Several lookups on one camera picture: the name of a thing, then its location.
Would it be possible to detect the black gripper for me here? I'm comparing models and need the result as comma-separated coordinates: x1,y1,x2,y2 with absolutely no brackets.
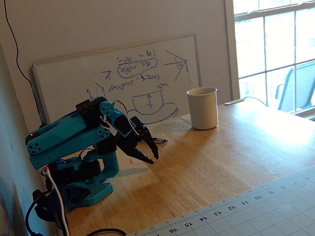
118,116,159,165

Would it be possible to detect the white ceramic mug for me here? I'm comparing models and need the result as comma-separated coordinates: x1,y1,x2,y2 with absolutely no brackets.
186,87,219,130

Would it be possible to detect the dark blue table clamp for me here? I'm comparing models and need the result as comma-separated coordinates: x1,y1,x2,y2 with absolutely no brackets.
33,185,90,222

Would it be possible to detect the white flat stick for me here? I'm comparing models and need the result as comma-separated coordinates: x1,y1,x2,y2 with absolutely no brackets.
224,98,245,106

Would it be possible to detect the whiteboard with blue writing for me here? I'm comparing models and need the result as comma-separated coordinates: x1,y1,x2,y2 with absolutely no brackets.
31,33,202,126

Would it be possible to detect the grey gridded cutting mat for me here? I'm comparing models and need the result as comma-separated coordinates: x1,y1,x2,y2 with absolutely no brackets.
127,165,315,236

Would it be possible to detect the dark patio chair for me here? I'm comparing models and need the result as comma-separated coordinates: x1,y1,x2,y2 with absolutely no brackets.
275,60,315,114

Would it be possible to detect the white framed window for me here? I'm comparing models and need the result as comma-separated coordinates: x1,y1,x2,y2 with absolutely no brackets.
232,0,315,119

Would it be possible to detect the white USB cable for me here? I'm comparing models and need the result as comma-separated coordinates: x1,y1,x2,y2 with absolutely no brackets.
45,169,71,236

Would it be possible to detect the black power cable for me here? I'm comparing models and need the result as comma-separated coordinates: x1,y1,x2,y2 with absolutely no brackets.
24,188,126,236

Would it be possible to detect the thin black wall cable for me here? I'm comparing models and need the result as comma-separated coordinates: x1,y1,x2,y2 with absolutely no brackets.
2,0,47,126

